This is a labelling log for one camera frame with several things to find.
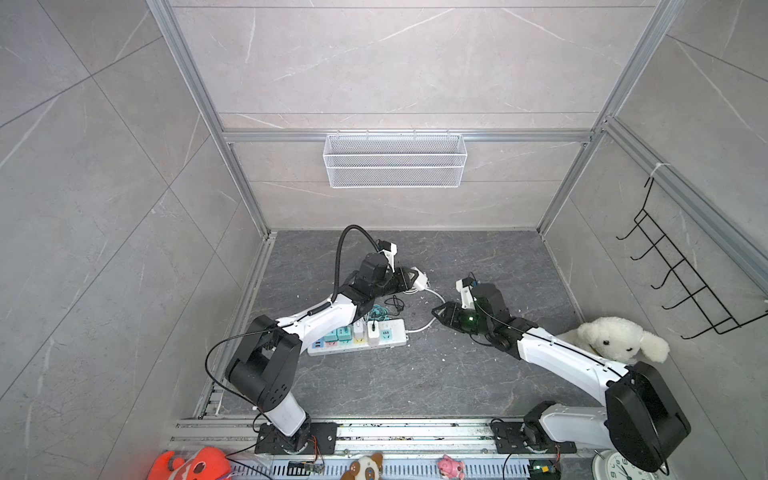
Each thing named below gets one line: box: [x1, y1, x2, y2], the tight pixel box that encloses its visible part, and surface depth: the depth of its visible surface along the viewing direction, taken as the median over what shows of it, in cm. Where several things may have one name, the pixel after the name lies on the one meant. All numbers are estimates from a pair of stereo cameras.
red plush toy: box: [148, 446, 232, 480], surface depth 66 cm
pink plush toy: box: [437, 454, 465, 480], surface depth 69 cm
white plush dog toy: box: [556, 316, 670, 364], surface depth 73 cm
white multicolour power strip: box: [307, 319, 408, 355], surface depth 89 cm
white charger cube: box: [353, 319, 366, 340], surface depth 87 cm
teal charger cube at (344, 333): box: [336, 326, 352, 343], surface depth 86 cm
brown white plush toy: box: [341, 452, 383, 480], surface depth 69 cm
